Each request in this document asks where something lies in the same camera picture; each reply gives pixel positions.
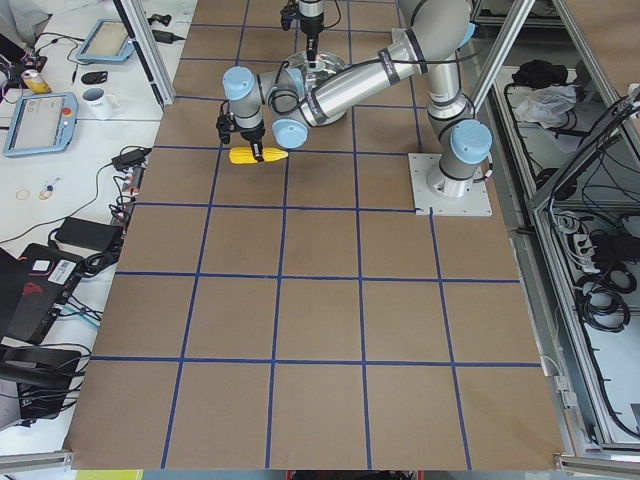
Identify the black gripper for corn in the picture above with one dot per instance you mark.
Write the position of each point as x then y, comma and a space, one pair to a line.
252, 135

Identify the black gripper holding lid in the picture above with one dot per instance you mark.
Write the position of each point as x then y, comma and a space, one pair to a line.
310, 29

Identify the yellow corn cob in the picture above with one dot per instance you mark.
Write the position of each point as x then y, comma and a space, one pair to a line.
245, 155

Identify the glass pot lid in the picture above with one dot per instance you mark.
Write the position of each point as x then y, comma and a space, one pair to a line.
324, 66

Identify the grey-green steel pot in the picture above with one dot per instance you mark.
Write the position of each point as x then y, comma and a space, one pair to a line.
330, 93

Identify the small black power brick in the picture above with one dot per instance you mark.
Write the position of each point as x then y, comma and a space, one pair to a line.
130, 159

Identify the white mug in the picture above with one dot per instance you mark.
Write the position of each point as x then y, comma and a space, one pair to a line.
102, 104

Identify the black power adapter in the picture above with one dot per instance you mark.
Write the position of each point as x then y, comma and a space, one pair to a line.
89, 234

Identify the black computer mouse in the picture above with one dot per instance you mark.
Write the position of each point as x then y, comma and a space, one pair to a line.
94, 78

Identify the upper blue teach pendant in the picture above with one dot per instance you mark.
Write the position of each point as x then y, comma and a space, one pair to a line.
108, 42

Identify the blue teach pendant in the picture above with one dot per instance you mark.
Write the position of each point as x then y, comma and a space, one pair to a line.
41, 124
108, 42

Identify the lower blue teach pendant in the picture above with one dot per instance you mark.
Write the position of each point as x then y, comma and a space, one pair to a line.
41, 124

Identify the black cloth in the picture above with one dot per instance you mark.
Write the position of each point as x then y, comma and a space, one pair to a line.
538, 74

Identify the yellow drink can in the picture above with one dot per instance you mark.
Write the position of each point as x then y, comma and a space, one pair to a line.
34, 80

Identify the white crumpled cloth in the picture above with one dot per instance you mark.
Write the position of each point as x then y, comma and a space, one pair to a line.
549, 107

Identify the black laptop with red logo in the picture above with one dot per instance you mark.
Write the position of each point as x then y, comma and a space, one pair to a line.
34, 286

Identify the black docking device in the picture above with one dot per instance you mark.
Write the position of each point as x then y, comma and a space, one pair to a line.
38, 383

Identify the white power strip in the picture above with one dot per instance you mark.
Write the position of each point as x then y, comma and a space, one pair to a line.
585, 252

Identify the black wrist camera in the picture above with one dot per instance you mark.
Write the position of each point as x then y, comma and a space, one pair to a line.
225, 126

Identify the aluminium frame post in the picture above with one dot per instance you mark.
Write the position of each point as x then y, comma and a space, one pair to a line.
132, 15

